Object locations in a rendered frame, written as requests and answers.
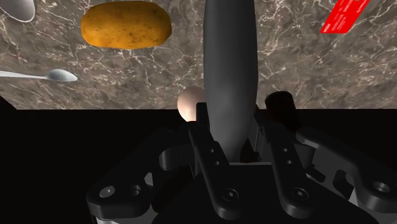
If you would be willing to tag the brown potato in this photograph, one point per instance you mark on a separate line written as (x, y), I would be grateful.
(126, 24)

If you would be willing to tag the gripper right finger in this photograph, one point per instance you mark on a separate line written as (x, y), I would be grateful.
(285, 161)

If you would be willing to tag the pale egg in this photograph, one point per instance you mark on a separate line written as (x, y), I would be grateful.
(189, 105)

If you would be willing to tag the red card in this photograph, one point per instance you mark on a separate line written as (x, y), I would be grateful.
(344, 15)

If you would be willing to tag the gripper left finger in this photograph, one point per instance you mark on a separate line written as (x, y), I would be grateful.
(214, 167)

